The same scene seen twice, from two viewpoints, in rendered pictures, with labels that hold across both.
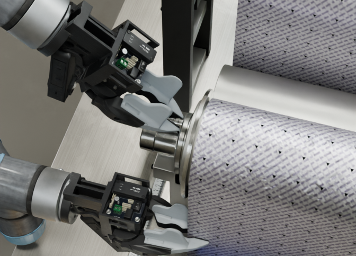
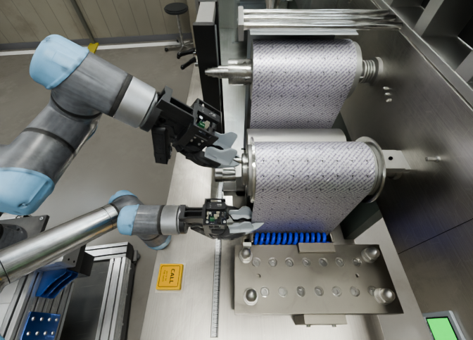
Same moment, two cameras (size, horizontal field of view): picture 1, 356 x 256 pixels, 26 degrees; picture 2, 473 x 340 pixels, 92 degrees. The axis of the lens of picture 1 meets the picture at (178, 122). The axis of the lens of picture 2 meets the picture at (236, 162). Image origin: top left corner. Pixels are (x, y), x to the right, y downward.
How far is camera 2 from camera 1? 52 cm
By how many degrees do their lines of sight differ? 10
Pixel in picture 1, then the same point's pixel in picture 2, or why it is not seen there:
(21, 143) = (152, 196)
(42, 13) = (136, 96)
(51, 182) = (169, 213)
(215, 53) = not seen: hidden behind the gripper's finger
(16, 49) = (142, 162)
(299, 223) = (321, 200)
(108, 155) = (193, 191)
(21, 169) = (150, 210)
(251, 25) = (260, 101)
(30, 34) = (131, 115)
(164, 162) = (229, 186)
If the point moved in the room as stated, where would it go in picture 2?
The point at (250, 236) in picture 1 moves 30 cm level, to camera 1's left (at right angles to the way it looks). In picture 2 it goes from (288, 214) to (165, 250)
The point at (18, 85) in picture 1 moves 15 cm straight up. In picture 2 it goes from (146, 175) to (140, 165)
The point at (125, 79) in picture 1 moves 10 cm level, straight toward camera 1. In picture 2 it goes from (205, 136) to (225, 179)
